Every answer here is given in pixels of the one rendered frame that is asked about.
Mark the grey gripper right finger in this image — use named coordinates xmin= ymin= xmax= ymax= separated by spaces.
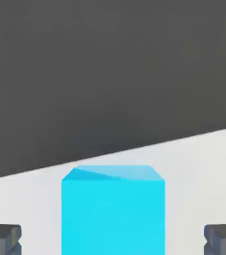
xmin=204 ymin=224 xmax=226 ymax=255

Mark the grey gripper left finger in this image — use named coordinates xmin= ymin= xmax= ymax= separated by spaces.
xmin=0 ymin=224 xmax=22 ymax=255

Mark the small cyan cube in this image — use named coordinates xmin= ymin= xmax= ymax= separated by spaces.
xmin=61 ymin=164 xmax=166 ymax=255

